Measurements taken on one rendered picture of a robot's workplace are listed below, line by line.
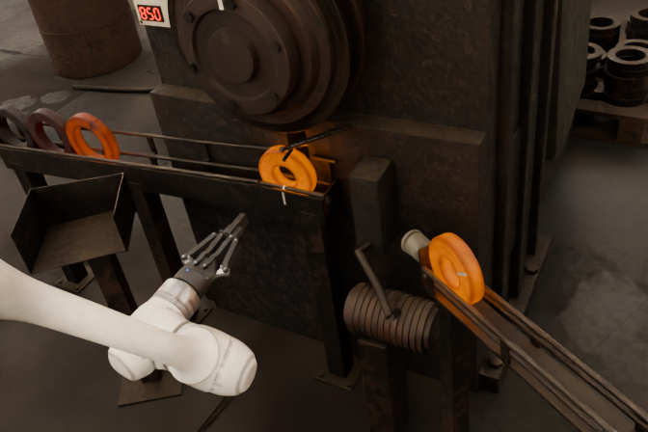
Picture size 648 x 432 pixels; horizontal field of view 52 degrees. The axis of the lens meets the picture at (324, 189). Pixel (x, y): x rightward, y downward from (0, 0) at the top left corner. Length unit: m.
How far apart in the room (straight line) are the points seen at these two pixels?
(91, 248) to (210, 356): 0.73
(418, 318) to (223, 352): 0.51
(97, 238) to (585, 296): 1.56
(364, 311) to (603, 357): 0.89
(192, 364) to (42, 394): 1.26
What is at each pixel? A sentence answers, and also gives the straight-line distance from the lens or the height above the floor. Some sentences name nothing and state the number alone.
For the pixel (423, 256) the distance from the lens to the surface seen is 1.46.
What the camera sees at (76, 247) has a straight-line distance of 1.91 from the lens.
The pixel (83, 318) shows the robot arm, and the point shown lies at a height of 0.96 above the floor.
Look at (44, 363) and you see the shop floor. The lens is 2.53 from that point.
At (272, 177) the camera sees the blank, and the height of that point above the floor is 0.73.
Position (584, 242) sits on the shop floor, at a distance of 2.60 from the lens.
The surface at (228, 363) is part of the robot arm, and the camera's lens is 1.25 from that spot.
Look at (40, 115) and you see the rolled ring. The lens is 2.26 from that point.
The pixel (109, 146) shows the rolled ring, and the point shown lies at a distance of 2.08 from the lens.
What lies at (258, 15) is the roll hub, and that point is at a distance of 1.35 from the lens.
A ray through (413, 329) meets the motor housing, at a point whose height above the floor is 0.51.
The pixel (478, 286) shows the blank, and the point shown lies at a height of 0.72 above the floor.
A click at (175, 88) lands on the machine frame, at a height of 0.87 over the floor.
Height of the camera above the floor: 1.68
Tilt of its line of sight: 35 degrees down
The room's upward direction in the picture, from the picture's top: 9 degrees counter-clockwise
